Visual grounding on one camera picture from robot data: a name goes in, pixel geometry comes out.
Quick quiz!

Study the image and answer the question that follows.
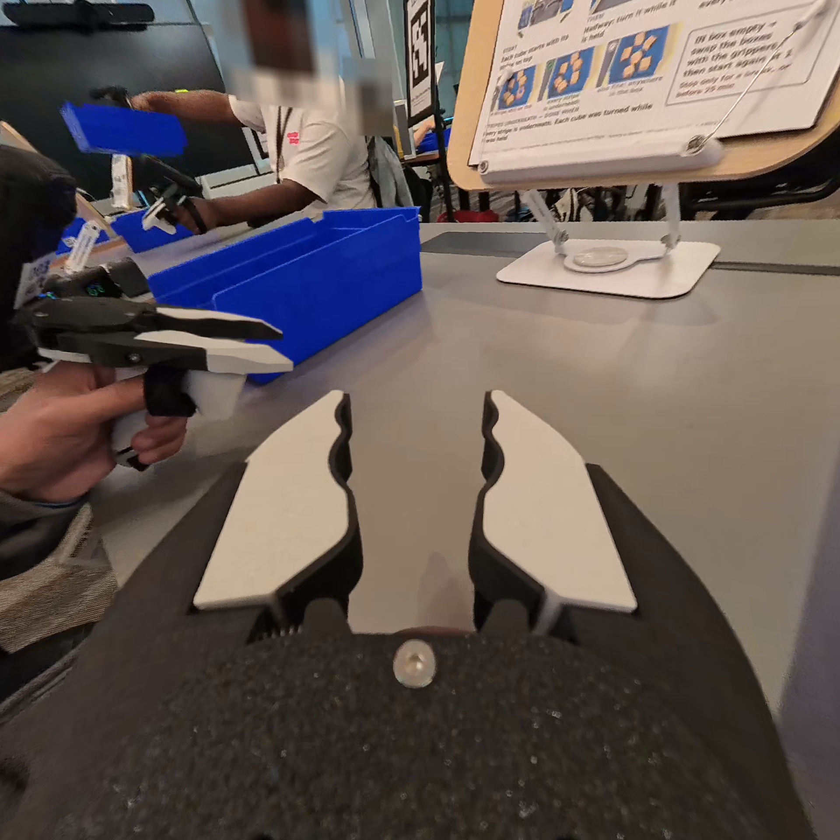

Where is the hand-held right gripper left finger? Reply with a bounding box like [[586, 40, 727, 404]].
[[193, 390, 364, 634]]

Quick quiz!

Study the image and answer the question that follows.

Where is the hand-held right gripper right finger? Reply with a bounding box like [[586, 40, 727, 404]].
[[469, 390, 639, 637]]

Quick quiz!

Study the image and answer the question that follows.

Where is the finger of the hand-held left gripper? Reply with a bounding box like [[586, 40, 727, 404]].
[[134, 330, 294, 375], [154, 307, 284, 342]]

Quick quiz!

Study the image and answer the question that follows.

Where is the person's left forearm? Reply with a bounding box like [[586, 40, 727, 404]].
[[0, 489, 89, 581]]

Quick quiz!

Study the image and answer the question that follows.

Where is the grey desk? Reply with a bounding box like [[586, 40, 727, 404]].
[[85, 220, 840, 840]]

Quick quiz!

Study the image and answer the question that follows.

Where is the person's left hand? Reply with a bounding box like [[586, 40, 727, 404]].
[[0, 364, 191, 505]]

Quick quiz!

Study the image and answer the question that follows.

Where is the black diagonal rod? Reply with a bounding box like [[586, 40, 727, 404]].
[[0, 120, 119, 227]]

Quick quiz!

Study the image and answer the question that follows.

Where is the black monitor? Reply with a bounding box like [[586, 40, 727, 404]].
[[0, 0, 260, 181]]

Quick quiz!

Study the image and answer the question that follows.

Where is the person's body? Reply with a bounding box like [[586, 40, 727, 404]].
[[0, 620, 99, 723]]

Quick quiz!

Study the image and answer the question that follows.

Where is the wooden board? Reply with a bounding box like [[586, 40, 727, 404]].
[[446, 0, 840, 193]]

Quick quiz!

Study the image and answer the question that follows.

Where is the black white marker sign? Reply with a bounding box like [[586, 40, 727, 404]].
[[403, 0, 442, 126]]

